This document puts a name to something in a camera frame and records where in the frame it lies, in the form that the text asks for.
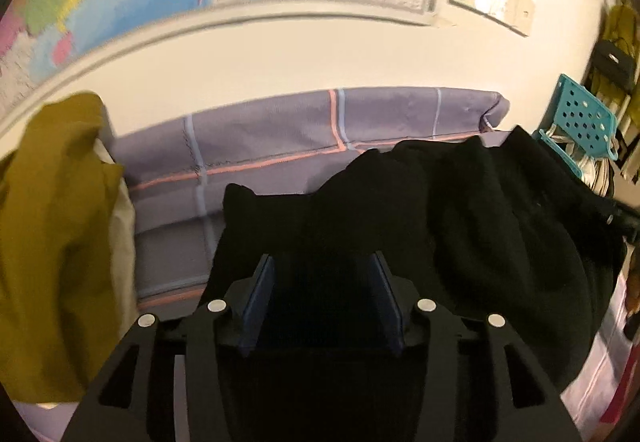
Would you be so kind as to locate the yellow-green hanging garment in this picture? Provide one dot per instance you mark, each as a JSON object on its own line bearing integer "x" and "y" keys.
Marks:
{"x": 617, "y": 21}

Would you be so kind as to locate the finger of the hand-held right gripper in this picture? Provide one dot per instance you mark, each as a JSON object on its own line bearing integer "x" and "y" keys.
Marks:
{"x": 622, "y": 222}

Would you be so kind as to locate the black bag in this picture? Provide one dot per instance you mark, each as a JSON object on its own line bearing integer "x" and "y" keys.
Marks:
{"x": 612, "y": 61}

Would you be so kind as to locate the orange object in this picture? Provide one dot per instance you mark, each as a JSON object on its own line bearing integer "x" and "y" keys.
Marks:
{"x": 633, "y": 282}

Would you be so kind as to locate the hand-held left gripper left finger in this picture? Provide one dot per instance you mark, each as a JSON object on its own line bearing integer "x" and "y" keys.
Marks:
{"x": 257, "y": 304}

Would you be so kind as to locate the teal perforated rack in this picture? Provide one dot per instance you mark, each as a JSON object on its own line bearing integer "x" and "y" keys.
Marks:
{"x": 575, "y": 106}

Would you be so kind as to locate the black garment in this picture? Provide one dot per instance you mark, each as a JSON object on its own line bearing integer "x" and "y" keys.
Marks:
{"x": 475, "y": 232}

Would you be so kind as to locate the red cloth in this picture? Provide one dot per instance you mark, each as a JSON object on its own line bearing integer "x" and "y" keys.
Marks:
{"x": 617, "y": 392}

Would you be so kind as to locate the mustard jacket with cream lining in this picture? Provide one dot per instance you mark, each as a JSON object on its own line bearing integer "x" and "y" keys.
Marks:
{"x": 50, "y": 222}

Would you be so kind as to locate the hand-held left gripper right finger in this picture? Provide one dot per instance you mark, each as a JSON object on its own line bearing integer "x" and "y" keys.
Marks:
{"x": 387, "y": 304}

